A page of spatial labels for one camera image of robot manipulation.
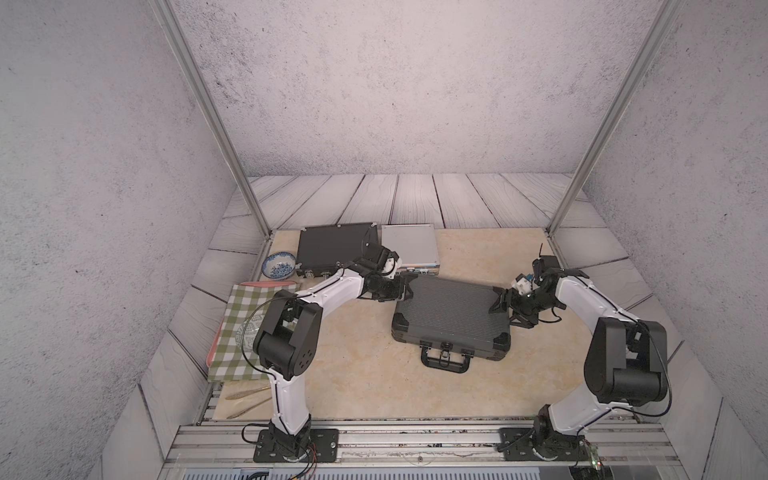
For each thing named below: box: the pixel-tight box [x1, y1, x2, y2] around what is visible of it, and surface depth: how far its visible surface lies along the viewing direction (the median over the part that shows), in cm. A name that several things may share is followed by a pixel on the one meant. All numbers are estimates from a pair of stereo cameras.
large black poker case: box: [392, 275, 511, 373], surface depth 88 cm
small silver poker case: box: [381, 223, 441, 276], surface depth 113 cm
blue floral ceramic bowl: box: [261, 252, 296, 280], surface depth 110 cm
